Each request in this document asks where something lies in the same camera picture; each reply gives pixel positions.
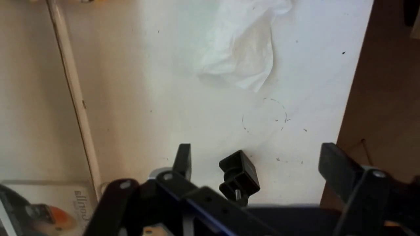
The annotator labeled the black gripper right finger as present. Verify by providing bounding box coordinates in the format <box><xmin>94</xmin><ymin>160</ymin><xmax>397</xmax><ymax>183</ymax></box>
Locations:
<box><xmin>317</xmin><ymin>141</ymin><xmax>420</xmax><ymax>236</ymax></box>

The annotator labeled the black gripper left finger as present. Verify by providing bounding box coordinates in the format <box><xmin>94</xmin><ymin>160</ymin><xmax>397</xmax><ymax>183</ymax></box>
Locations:
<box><xmin>82</xmin><ymin>143</ymin><xmax>280</xmax><ymax>236</ymax></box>

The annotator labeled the black clamp object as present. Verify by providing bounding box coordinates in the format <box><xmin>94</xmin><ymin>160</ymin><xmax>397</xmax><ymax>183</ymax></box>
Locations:
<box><xmin>217</xmin><ymin>149</ymin><xmax>262</xmax><ymax>207</ymax></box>

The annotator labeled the white printed box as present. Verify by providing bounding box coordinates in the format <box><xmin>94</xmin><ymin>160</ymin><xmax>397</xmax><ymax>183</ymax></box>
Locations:
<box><xmin>0</xmin><ymin>179</ymin><xmax>97</xmax><ymax>236</ymax></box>

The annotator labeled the long leaning mirror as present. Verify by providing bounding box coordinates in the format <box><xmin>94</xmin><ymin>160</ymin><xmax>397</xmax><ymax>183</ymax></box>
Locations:
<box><xmin>0</xmin><ymin>0</ymin><xmax>104</xmax><ymax>200</ymax></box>

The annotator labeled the crumpled white tissue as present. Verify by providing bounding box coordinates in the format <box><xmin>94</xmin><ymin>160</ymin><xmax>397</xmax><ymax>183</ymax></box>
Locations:
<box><xmin>195</xmin><ymin>0</ymin><xmax>295</xmax><ymax>94</ymax></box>

